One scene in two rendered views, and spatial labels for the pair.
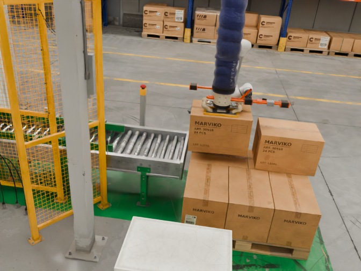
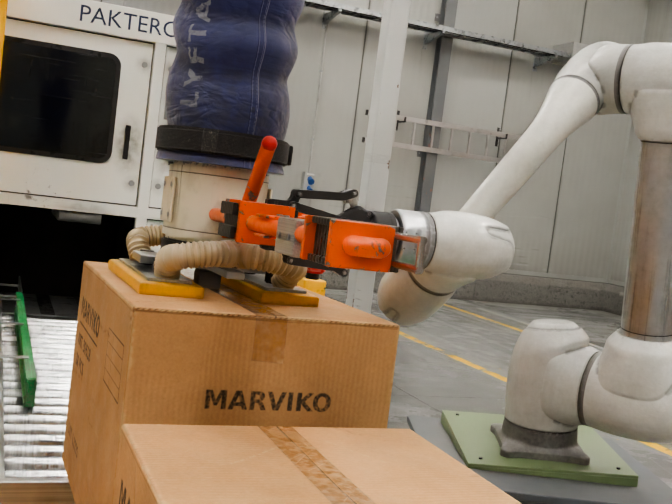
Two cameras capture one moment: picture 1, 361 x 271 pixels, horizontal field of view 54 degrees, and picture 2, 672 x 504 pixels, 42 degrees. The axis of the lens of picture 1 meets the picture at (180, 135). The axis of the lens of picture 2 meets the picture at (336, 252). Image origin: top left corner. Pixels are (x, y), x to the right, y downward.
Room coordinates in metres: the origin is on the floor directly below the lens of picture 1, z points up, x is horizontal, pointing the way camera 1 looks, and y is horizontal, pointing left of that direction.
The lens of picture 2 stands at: (2.79, -1.84, 1.26)
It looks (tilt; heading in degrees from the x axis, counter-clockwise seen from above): 4 degrees down; 64
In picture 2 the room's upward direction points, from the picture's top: 7 degrees clockwise
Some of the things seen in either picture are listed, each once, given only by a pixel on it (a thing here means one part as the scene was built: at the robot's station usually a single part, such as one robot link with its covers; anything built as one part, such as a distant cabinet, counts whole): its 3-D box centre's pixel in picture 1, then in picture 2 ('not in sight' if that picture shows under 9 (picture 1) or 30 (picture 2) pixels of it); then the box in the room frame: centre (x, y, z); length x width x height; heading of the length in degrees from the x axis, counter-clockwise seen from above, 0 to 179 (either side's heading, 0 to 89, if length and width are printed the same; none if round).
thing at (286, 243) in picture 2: (269, 102); (308, 238); (3.24, -0.84, 1.20); 0.07 x 0.07 x 0.04; 87
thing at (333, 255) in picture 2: (284, 104); (346, 242); (3.23, -0.98, 1.20); 0.08 x 0.07 x 0.05; 87
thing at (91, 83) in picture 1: (80, 73); not in sight; (2.47, 0.76, 1.62); 0.20 x 0.05 x 0.30; 85
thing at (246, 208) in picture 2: (247, 100); (257, 222); (3.26, -0.63, 1.20); 0.10 x 0.08 x 0.06; 177
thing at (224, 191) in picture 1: (245, 190); not in sight; (2.96, -0.70, 0.34); 1.20 x 1.00 x 0.40; 85
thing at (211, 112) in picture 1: (221, 112); (152, 268); (3.17, -0.38, 1.09); 0.34 x 0.10 x 0.05; 87
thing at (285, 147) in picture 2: (223, 86); (224, 146); (3.27, -0.38, 1.31); 0.23 x 0.23 x 0.04
